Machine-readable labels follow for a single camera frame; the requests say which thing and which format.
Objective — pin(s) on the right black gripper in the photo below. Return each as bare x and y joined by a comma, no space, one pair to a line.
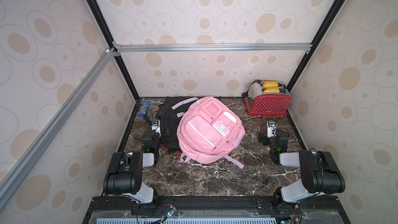
266,138

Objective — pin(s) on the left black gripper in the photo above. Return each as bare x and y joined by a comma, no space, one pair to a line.
166,137

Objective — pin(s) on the red backpack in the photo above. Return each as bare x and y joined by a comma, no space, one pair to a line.
174,151

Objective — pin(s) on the black backpack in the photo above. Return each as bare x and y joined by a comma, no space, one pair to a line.
169,113

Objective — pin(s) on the pink backpack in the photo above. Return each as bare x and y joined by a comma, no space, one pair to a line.
208,131

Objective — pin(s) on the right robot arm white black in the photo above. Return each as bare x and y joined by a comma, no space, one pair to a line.
320,174

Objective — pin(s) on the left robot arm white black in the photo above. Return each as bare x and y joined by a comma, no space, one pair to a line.
124,176

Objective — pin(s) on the red polka dot toaster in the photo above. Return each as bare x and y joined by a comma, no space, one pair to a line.
262,104

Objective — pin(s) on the blue candy packet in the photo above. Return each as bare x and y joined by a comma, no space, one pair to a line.
143,109

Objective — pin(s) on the front yellow toast slice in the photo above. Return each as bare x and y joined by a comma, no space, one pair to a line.
271,90

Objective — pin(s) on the yellow toast slice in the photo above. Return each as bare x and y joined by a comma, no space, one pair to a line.
271,90
271,85

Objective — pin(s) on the rear yellow toast slice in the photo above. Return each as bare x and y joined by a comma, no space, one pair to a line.
271,85

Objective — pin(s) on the horizontal aluminium bar rear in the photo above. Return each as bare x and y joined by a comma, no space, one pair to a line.
214,47

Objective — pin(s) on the diagonal aluminium bar left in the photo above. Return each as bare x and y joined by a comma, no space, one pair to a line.
27,162

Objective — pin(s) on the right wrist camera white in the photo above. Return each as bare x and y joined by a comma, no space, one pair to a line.
271,129

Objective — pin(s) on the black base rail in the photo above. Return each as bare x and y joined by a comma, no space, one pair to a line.
216,210

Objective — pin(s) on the black frame post left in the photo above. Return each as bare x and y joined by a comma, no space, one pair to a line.
103,26

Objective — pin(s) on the black frame post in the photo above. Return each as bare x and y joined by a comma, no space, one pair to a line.
327,22
103,26

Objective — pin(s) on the black frame post right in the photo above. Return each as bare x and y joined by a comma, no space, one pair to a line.
327,22

